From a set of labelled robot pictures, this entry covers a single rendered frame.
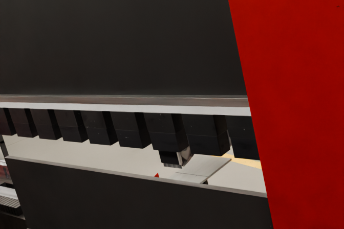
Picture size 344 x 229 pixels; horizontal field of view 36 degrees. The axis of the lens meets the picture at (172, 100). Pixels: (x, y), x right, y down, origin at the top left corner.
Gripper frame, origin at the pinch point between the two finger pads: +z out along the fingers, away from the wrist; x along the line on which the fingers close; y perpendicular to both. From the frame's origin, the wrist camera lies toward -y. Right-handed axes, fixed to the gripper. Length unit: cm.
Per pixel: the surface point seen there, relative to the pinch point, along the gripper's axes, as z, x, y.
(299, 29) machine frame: -15, 108, 92
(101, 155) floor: -19, -305, -185
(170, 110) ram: -15.6, 14.5, 29.8
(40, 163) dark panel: 17, -2, 67
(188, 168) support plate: 1.2, -2.4, -5.3
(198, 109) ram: -16.8, 28.4, 29.3
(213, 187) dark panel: 13, 72, 62
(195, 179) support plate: 5.5, 8.3, -0.1
